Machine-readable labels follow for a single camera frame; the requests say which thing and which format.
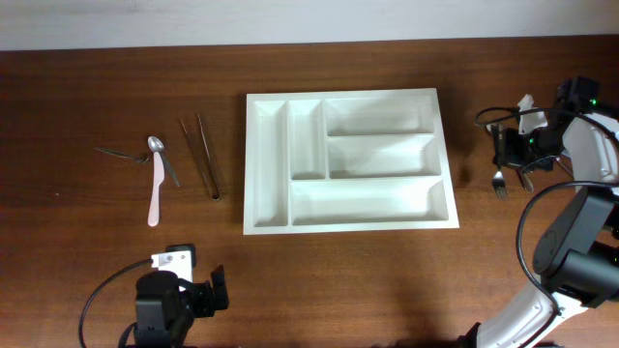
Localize silver teaspoon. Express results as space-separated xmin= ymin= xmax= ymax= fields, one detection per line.
xmin=147 ymin=136 xmax=180 ymax=187

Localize silver fork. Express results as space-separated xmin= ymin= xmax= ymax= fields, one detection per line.
xmin=491 ymin=165 xmax=508 ymax=200

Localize white plastic cutlery tray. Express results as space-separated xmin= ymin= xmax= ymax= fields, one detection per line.
xmin=243 ymin=88 xmax=459 ymax=235

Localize silver tablespoon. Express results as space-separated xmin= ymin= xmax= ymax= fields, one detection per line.
xmin=555 ymin=157 xmax=575 ymax=179
xmin=516 ymin=168 xmax=534 ymax=193

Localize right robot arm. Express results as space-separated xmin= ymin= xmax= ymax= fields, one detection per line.
xmin=456 ymin=76 xmax=618 ymax=348

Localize long metal tweezers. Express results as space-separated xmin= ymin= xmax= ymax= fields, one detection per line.
xmin=180 ymin=113 xmax=221 ymax=201

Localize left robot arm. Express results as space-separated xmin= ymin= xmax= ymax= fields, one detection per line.
xmin=118 ymin=266 xmax=229 ymax=348

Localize small dark teaspoon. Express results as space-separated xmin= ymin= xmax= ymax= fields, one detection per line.
xmin=95 ymin=147 xmax=149 ymax=163

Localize pink plastic knife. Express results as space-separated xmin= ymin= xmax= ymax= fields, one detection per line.
xmin=147 ymin=152 xmax=165 ymax=227

